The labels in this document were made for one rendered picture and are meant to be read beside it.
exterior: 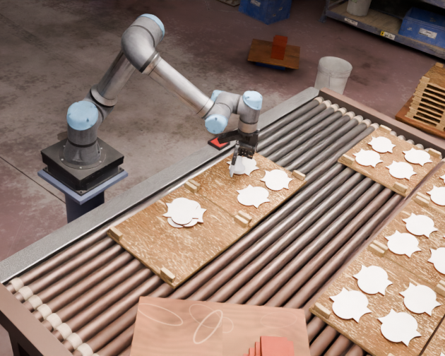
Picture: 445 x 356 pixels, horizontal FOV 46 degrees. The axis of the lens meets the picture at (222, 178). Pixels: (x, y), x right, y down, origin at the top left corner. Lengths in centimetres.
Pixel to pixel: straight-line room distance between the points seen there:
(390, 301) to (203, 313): 69
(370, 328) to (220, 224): 65
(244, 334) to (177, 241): 51
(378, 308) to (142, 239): 86
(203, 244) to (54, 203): 174
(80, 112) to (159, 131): 208
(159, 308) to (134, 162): 232
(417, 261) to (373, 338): 44
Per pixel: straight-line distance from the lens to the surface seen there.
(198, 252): 188
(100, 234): 196
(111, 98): 217
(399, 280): 201
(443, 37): 639
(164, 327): 155
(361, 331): 180
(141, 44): 186
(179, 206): 201
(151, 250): 188
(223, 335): 155
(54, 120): 427
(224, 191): 214
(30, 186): 364
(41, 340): 166
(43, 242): 196
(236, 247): 194
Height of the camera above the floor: 231
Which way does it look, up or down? 38 degrees down
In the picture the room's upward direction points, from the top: 9 degrees clockwise
